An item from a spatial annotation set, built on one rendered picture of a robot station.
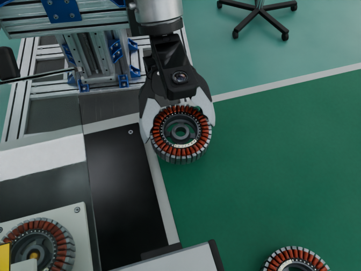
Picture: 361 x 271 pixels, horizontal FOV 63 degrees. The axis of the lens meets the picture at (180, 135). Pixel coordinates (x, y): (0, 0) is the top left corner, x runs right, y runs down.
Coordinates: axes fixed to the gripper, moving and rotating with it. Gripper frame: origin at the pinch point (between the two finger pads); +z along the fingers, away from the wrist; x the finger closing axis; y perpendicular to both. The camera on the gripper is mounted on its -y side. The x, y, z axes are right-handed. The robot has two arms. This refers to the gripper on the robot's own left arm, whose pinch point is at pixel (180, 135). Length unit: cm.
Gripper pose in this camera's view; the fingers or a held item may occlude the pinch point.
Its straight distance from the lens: 55.0
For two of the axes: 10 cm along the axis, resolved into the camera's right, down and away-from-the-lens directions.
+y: -2.4, -4.6, 8.5
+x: -9.6, 2.4, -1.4
